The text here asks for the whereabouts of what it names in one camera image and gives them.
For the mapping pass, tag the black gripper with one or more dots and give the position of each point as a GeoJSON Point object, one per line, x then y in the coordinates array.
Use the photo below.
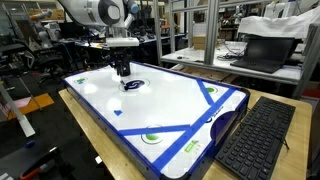
{"type": "Point", "coordinates": [121, 55]}

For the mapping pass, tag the black marker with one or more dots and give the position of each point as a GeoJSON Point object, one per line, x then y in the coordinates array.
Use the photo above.
{"type": "Point", "coordinates": [124, 85]}

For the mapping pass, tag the grey background robot arm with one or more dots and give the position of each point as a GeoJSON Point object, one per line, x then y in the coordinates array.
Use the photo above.
{"type": "Point", "coordinates": [41, 23]}

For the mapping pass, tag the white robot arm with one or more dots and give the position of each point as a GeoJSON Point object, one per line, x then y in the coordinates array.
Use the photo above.
{"type": "Point", "coordinates": [86, 11]}

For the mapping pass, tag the small blue tape piece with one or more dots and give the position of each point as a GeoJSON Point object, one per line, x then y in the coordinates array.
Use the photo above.
{"type": "Point", "coordinates": [118, 112]}

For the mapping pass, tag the small black object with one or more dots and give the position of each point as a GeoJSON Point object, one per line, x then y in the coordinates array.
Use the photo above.
{"type": "Point", "coordinates": [180, 57]}

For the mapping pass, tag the white blue air hockey table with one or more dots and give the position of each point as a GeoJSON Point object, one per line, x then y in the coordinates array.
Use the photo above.
{"type": "Point", "coordinates": [156, 116]}

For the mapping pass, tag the brown cardboard box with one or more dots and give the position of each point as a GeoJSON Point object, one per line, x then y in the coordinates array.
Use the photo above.
{"type": "Point", "coordinates": [200, 42]}

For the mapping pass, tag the white workbench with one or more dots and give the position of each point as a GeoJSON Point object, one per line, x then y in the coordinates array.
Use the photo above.
{"type": "Point", "coordinates": [206, 65]}

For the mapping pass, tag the black office chair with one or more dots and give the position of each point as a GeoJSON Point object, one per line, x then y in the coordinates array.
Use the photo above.
{"type": "Point", "coordinates": [40, 60]}

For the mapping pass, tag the short blue tape strip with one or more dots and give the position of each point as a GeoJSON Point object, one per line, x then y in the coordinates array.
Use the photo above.
{"type": "Point", "coordinates": [205, 92]}

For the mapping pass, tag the orange floor mat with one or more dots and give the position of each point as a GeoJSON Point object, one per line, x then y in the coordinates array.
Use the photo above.
{"type": "Point", "coordinates": [31, 105]}

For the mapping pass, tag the green tape label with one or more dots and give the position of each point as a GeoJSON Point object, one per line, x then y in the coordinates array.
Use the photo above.
{"type": "Point", "coordinates": [191, 146]}

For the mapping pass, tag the loose aluminium bar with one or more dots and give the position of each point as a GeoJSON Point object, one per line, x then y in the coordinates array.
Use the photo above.
{"type": "Point", "coordinates": [16, 111]}

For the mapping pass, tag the black computer keyboard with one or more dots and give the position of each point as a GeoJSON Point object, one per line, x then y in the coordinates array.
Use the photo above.
{"type": "Point", "coordinates": [256, 140]}

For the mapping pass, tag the white plastic cloth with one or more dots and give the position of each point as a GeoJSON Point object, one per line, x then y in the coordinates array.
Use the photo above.
{"type": "Point", "coordinates": [280, 25]}

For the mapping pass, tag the thick aluminium frame post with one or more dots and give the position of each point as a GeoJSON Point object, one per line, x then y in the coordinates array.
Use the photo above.
{"type": "Point", "coordinates": [212, 30]}

